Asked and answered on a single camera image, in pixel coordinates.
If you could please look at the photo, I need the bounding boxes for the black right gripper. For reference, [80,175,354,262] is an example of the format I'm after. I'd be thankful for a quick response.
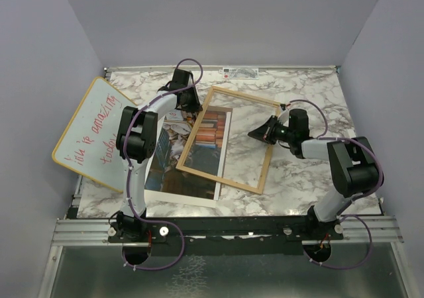
[248,115,295,145]

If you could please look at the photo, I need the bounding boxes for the light wooden picture frame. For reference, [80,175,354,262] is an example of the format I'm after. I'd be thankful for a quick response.
[175,85,283,195]

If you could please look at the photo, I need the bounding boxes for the clear acrylic frame sheet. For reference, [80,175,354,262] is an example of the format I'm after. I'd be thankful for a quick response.
[185,91,278,189]

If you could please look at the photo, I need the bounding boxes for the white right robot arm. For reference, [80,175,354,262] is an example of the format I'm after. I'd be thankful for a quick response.
[248,109,384,239]

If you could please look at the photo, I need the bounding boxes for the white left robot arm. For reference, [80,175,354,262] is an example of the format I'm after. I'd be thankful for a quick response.
[111,68,202,242]

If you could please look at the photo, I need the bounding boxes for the white sticker label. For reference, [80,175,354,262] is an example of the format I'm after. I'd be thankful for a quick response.
[220,66,259,80]

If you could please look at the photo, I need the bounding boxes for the white block at table edge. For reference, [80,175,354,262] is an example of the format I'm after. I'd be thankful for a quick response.
[346,129,356,139]

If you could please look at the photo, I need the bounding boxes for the yellow-rimmed whiteboard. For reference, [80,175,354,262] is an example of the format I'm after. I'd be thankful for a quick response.
[52,77,136,192]

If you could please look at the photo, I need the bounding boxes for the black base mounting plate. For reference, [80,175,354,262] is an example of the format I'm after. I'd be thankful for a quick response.
[108,214,343,256]

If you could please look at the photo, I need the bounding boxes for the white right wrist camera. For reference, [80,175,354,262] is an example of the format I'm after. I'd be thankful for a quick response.
[278,109,290,124]

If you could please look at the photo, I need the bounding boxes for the brown frame backing board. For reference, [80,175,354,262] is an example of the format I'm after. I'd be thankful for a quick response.
[142,104,233,209]

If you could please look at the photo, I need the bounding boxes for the aluminium back rail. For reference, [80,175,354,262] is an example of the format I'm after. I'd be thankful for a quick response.
[103,65,338,73]

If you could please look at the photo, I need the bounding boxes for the aluminium rail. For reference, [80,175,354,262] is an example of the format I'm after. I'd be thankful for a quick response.
[52,216,403,246]
[103,65,338,73]

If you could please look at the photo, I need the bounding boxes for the aluminium front rail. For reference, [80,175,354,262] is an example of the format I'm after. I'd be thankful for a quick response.
[52,216,403,246]

